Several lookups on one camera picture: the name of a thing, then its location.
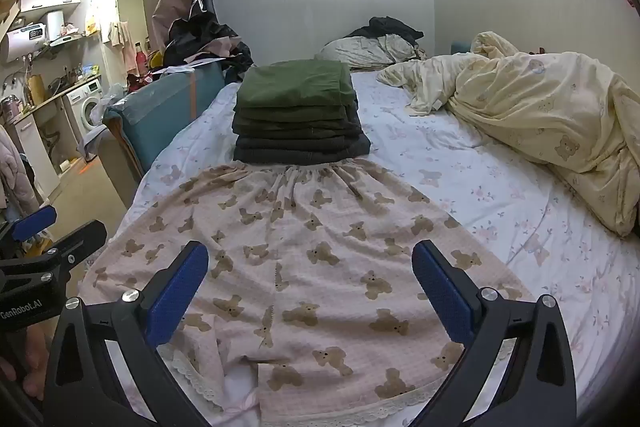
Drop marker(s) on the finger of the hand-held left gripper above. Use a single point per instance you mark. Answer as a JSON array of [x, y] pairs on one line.
[[75, 242], [32, 223]]

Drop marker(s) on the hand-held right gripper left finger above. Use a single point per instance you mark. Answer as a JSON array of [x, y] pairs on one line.
[[181, 292]]

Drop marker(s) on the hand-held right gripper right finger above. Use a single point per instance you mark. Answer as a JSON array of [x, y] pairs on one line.
[[444, 297]]

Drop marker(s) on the pink bear-print pants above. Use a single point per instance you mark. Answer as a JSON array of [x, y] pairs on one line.
[[325, 227]]

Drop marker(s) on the stack of folded dark pants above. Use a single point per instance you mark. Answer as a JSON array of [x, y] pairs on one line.
[[295, 107]]

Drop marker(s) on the person's left hand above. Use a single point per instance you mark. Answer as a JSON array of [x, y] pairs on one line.
[[35, 357]]

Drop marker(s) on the pink jacket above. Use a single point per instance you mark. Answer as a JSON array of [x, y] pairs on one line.
[[12, 172]]

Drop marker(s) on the white base cabinet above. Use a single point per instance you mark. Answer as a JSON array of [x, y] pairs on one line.
[[37, 152]]

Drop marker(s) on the white floral bed sheet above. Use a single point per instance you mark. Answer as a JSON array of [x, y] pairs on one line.
[[500, 207]]

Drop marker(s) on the white washing machine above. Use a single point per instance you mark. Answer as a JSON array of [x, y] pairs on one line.
[[87, 107]]

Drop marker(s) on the white water heater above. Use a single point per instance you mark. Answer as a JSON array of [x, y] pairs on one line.
[[20, 44]]

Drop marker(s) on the red bottle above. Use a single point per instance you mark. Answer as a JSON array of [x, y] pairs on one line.
[[140, 56]]

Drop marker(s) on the pink towel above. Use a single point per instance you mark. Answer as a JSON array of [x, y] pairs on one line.
[[122, 37]]

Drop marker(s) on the cream bear-print duvet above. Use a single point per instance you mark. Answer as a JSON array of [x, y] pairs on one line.
[[550, 107]]

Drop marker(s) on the pile of dark clothes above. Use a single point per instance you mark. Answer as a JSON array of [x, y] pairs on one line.
[[200, 37]]

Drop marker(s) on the teal headboard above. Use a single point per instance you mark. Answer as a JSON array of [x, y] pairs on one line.
[[461, 48]]

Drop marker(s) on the white patterned pillow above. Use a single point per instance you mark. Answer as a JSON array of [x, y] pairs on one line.
[[350, 52]]

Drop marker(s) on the dark clothes heap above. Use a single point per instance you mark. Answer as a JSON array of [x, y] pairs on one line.
[[385, 27]]

